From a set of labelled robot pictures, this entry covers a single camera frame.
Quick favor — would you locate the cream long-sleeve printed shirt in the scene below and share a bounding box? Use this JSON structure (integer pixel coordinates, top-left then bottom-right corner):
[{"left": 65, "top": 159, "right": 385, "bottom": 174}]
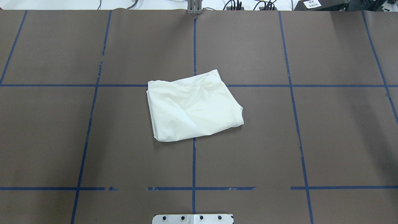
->
[{"left": 146, "top": 69, "right": 244, "bottom": 142}]

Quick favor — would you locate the black power adapter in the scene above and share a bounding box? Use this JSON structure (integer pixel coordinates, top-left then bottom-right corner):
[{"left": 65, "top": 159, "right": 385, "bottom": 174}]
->
[{"left": 293, "top": 0, "right": 349, "bottom": 11}]

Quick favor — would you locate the aluminium frame post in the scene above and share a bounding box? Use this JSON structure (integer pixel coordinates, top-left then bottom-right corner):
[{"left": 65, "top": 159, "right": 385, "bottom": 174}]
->
[{"left": 186, "top": 0, "right": 203, "bottom": 15}]

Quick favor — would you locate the white camera pole base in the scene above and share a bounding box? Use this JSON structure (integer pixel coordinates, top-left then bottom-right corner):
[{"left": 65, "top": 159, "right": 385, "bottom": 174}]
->
[{"left": 152, "top": 214, "right": 234, "bottom": 224}]

